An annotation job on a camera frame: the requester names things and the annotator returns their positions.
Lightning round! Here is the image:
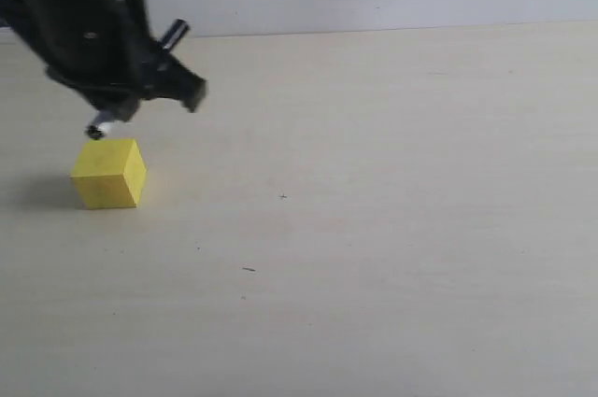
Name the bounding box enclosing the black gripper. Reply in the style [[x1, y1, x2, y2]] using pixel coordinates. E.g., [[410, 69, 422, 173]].
[[1, 0, 207, 122]]

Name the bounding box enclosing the black and white marker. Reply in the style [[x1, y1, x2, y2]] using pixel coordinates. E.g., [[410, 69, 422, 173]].
[[85, 19, 190, 140]]

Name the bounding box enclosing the yellow foam cube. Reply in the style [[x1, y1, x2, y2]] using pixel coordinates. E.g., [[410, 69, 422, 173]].
[[70, 138, 147, 209]]

